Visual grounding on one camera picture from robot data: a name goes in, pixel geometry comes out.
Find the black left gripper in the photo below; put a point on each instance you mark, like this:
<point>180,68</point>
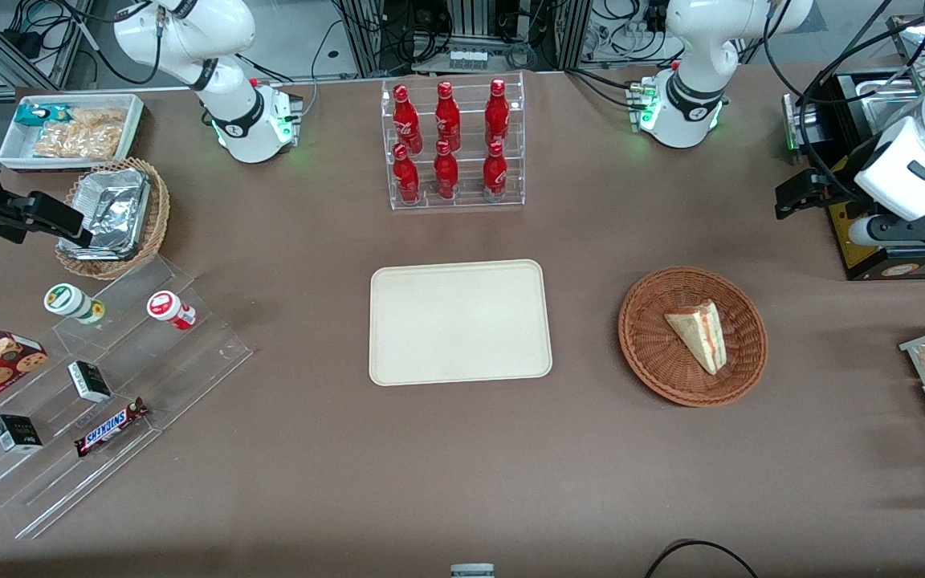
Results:
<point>842,175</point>

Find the triangular sandwich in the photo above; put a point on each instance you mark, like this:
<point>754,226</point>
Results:
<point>699,333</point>

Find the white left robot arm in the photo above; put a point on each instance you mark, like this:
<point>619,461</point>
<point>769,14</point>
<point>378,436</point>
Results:
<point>695,48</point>

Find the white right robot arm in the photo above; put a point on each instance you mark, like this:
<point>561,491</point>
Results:
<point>230,120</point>

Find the light tan wicker basket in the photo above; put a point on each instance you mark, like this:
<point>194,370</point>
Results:
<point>159,217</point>

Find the round brown wicker basket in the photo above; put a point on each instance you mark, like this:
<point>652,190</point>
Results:
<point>655,353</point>

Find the cream rectangular tray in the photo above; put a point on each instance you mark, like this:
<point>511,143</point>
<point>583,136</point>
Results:
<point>458,321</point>

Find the black food warmer yellow panel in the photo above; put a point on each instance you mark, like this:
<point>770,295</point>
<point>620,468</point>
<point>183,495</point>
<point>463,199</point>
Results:
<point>864,249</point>

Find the white rectangular bin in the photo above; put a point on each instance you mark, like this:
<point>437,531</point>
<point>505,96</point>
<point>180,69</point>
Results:
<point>17,156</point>

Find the aluminium foil container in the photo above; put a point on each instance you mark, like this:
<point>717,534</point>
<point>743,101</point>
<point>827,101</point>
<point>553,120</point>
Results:
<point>113,210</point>

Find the green lid white cup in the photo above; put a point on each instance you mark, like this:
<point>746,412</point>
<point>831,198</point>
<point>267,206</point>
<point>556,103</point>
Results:
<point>69,301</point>

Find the clear bag of crackers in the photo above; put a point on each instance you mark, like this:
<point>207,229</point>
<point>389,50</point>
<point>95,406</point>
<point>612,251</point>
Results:
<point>85,135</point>

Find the teal snack packet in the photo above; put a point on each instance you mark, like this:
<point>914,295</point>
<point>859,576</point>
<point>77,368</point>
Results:
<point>37,115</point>

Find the steel warmer pan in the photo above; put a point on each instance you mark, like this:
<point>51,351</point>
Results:
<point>888,112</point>

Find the red lid white cup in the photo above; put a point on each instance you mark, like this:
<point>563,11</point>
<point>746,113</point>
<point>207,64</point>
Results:
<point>167,307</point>

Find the small black box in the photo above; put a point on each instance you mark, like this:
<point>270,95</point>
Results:
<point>17,433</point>
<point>89,381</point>

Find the clear acrylic stepped shelf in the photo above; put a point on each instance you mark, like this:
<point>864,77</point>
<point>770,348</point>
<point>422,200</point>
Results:
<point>181,369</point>

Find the Snickers chocolate bar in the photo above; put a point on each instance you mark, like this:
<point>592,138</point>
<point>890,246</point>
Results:
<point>109,427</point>

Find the red cola bottle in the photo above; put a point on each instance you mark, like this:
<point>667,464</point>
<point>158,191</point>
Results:
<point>447,119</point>
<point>497,114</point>
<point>446,175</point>
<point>406,178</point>
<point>495,173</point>
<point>406,120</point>

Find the clear acrylic bottle rack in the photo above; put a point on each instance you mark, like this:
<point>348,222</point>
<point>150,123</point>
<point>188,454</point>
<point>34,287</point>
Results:
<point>466,205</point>

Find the white power strip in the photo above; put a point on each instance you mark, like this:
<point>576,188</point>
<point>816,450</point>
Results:
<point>469,59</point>

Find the small grey device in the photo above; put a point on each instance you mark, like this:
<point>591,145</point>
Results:
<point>472,571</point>

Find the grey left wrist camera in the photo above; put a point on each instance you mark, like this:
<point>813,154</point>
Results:
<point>904,231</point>

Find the aluminium frame post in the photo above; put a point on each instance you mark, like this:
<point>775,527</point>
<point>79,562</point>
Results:
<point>362,36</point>

